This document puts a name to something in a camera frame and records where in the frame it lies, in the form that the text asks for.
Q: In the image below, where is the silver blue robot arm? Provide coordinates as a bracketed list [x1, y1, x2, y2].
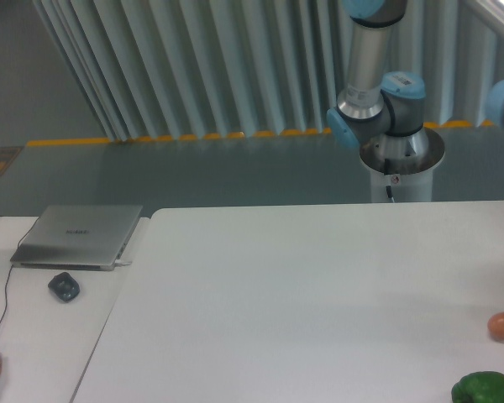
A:
[327, 1, 504, 147]

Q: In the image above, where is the green bell pepper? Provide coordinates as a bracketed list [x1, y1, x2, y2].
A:
[451, 371, 504, 403]

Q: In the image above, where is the silver closed laptop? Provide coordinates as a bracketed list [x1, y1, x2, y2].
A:
[10, 205, 142, 271]

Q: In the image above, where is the white usb plug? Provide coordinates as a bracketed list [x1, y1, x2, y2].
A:
[114, 259, 132, 267]

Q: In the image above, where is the white folding partition screen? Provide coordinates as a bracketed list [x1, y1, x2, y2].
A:
[35, 1, 504, 141]

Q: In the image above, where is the black mouse cable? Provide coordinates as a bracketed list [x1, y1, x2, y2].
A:
[0, 216, 41, 352]

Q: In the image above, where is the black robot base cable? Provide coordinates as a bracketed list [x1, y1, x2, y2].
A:
[383, 157, 396, 204]

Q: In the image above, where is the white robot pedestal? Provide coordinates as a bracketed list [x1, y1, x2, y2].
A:
[360, 127, 445, 203]

